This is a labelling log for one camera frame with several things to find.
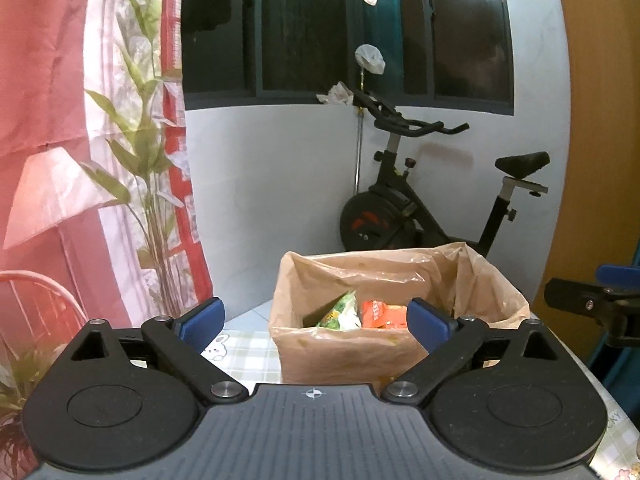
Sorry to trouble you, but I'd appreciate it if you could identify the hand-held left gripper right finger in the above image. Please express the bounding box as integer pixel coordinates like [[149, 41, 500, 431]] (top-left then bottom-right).
[[381, 297, 561, 403]]

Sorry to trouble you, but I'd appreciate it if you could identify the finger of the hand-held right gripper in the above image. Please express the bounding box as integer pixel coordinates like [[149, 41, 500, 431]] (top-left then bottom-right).
[[544, 279, 621, 317], [595, 263, 640, 306]]

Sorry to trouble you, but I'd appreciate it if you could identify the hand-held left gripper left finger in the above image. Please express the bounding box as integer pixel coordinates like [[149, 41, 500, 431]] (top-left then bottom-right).
[[70, 296, 249, 405]]

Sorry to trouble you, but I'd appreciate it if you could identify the orange corn chip packet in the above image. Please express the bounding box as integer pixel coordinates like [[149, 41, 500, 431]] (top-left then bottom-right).
[[359, 300, 412, 331]]

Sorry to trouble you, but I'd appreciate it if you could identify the green snack packet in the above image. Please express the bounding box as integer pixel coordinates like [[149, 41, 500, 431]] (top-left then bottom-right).
[[316, 291, 362, 332]]

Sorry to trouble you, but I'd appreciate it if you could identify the plastic-lined cardboard box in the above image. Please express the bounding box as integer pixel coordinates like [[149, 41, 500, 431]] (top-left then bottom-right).
[[269, 241, 532, 385]]

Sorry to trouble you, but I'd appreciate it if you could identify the checked tablecloth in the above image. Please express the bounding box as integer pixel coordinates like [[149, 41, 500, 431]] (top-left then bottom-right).
[[200, 317, 640, 480]]

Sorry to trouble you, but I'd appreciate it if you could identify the wooden door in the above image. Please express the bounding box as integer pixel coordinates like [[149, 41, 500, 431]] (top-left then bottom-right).
[[530, 0, 640, 376]]

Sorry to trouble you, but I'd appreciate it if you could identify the black exercise bike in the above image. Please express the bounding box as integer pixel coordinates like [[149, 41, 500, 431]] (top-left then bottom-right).
[[339, 89, 551, 261]]

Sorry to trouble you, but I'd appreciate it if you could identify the metal pole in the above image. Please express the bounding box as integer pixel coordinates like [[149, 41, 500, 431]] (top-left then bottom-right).
[[353, 67, 364, 196]]

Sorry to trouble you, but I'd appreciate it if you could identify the crumpled white rag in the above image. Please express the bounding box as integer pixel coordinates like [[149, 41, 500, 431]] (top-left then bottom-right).
[[316, 81, 355, 107]]

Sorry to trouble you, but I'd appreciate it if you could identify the printed backdrop cloth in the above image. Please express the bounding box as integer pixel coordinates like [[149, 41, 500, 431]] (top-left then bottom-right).
[[0, 0, 216, 461]]

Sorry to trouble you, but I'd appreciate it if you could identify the clear plastic bag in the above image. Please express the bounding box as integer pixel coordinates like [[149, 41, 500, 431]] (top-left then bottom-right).
[[355, 44, 387, 75]]

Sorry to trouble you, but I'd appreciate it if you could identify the dark window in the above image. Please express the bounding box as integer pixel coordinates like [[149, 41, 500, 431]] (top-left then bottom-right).
[[180, 0, 516, 116]]

